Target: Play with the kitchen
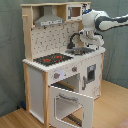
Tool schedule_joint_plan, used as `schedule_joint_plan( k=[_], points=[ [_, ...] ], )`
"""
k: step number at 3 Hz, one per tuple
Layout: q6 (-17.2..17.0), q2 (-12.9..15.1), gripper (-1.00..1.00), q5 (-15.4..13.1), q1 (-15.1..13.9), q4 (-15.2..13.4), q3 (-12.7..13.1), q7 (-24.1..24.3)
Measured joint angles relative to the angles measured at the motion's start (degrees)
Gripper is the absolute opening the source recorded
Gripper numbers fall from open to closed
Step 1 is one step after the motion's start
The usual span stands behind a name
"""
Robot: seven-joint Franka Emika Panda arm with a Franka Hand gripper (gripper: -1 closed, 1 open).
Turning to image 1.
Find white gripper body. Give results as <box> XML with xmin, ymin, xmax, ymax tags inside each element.
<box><xmin>79</xmin><ymin>29</ymin><xmax>104</xmax><ymax>47</ymax></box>

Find white oven door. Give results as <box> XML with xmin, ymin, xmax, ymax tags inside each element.
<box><xmin>49</xmin><ymin>86</ymin><xmax>94</xmax><ymax>128</ymax></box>

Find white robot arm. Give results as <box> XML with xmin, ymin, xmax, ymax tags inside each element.
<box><xmin>79</xmin><ymin>9</ymin><xmax>128</xmax><ymax>47</ymax></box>

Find wooden toy kitchen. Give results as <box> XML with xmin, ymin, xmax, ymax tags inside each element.
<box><xmin>22</xmin><ymin>2</ymin><xmax>105</xmax><ymax>128</ymax></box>

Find grey toy sink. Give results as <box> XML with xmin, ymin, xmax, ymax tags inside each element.
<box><xmin>65</xmin><ymin>47</ymin><xmax>95</xmax><ymax>55</ymax></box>

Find black toy faucet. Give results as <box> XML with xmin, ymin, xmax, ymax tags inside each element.
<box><xmin>67</xmin><ymin>32</ymin><xmax>83</xmax><ymax>50</ymax></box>

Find white cabinet door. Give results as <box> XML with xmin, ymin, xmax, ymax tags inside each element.
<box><xmin>79</xmin><ymin>55</ymin><xmax>102</xmax><ymax>99</ymax></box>

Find toy microwave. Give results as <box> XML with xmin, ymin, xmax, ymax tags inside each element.
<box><xmin>66</xmin><ymin>3</ymin><xmax>89</xmax><ymax>21</ymax></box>

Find right stove knob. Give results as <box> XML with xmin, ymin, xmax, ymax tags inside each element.
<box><xmin>71</xmin><ymin>66</ymin><xmax>78</xmax><ymax>73</ymax></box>

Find stove knob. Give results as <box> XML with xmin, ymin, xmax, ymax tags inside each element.
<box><xmin>54</xmin><ymin>73</ymin><xmax>60</xmax><ymax>79</ymax></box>
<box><xmin>71</xmin><ymin>66</ymin><xmax>78</xmax><ymax>73</ymax></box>

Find grey range hood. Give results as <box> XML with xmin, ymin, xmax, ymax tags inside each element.
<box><xmin>35</xmin><ymin>6</ymin><xmax>64</xmax><ymax>27</ymax></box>

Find black stovetop red burners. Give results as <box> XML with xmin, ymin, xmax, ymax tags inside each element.
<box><xmin>34</xmin><ymin>53</ymin><xmax>71</xmax><ymax>66</ymax></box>

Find left stove knob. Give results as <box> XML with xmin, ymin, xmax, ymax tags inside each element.
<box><xmin>54</xmin><ymin>73</ymin><xmax>60</xmax><ymax>79</ymax></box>

